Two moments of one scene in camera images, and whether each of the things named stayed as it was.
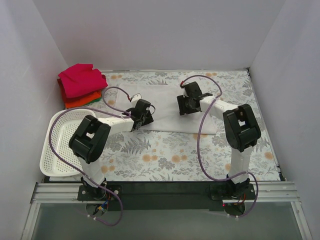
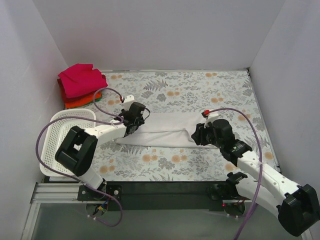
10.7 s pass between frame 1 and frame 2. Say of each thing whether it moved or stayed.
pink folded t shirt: stayed
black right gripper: moved
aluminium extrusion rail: stayed
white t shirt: moved
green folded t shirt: stayed
